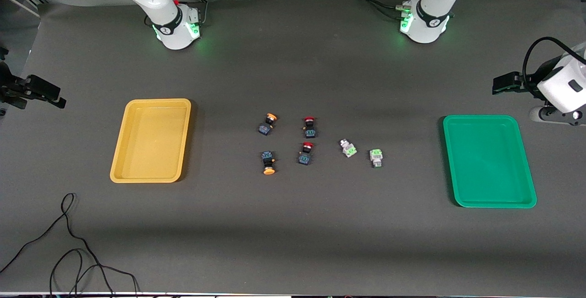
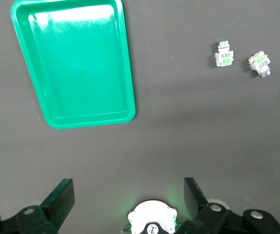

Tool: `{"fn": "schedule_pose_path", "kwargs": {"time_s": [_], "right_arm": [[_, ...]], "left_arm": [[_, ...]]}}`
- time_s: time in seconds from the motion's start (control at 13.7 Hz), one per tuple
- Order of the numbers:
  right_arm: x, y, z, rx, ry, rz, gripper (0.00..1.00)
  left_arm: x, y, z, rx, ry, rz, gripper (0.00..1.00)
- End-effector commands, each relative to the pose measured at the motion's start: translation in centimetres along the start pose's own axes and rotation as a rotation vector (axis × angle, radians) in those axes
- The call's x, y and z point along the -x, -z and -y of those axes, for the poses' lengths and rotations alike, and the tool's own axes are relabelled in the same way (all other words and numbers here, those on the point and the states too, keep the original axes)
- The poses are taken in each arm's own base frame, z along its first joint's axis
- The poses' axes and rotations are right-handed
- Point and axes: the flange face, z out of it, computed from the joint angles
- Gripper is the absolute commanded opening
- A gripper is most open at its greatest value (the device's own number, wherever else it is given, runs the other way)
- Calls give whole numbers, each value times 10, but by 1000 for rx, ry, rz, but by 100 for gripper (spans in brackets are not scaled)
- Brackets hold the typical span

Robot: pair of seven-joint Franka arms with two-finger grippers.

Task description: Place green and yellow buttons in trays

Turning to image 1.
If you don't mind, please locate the orange cap push button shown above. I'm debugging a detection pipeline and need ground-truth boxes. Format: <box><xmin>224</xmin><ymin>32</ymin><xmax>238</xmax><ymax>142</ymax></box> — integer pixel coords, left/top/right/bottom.
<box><xmin>260</xmin><ymin>151</ymin><xmax>277</xmax><ymax>175</ymax></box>
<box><xmin>258</xmin><ymin>113</ymin><xmax>278</xmax><ymax>136</ymax></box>

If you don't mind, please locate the green plastic tray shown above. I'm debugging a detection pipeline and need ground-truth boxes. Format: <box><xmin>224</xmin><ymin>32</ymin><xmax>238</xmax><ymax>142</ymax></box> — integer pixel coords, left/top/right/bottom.
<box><xmin>442</xmin><ymin>115</ymin><xmax>537</xmax><ymax>209</ymax></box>

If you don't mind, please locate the red cap push button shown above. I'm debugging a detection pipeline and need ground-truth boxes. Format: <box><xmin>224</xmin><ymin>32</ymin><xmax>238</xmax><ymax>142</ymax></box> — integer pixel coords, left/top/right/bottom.
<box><xmin>298</xmin><ymin>141</ymin><xmax>315</xmax><ymax>166</ymax></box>
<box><xmin>302</xmin><ymin>116</ymin><xmax>319</xmax><ymax>139</ymax></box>

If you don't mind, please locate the yellow plastic tray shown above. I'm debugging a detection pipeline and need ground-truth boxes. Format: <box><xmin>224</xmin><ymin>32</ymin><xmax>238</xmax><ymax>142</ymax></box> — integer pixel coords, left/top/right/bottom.
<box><xmin>110</xmin><ymin>98</ymin><xmax>192</xmax><ymax>184</ymax></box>

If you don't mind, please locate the thin black loose cable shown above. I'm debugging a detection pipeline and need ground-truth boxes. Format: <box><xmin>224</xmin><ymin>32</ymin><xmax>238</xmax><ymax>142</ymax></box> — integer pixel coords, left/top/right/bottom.
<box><xmin>0</xmin><ymin>192</ymin><xmax>140</xmax><ymax>297</ymax></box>

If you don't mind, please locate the dark gray table mat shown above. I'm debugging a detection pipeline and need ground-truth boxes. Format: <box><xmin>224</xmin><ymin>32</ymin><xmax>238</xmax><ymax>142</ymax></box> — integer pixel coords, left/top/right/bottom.
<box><xmin>0</xmin><ymin>0</ymin><xmax>586</xmax><ymax>297</ymax></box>

